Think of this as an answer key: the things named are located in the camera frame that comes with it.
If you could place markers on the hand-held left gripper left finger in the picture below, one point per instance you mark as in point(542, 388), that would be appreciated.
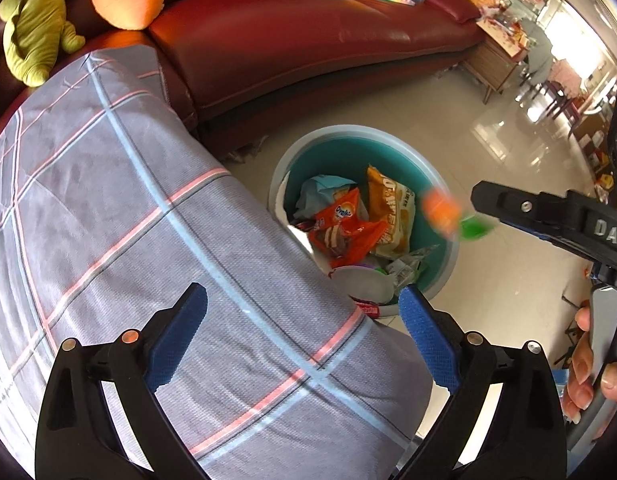
point(178, 340)

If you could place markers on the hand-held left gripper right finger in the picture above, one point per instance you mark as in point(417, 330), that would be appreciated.
point(428, 340)

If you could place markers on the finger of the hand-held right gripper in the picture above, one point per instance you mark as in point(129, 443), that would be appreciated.
point(528, 207)

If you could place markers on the orange green wrapper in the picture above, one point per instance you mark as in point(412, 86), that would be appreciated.
point(441, 212)

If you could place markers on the orange cream snack bag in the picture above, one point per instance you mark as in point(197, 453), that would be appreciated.
point(391, 220)

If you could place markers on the orange red snack packet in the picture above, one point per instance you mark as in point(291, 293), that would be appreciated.
point(338, 225)

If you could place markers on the light blue snack packet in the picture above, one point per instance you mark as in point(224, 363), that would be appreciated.
point(313, 190)

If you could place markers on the teal plastic bucket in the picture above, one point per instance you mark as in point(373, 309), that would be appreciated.
point(338, 152)

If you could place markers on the person's right hand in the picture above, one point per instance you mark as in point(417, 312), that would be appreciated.
point(580, 367)

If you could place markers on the red plastic wrapper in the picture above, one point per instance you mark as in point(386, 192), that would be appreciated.
point(366, 308)

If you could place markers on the dark wooden chair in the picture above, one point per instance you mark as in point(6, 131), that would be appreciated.
point(558, 97)

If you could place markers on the wooden side table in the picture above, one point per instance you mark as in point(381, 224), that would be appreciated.
point(493, 60)

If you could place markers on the grey checked blanket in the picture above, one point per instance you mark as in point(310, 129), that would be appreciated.
point(138, 185)

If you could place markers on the dark red leather sofa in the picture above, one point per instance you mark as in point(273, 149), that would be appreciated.
point(288, 50)

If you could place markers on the green plush dinosaur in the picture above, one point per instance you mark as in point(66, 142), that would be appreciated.
point(33, 30)

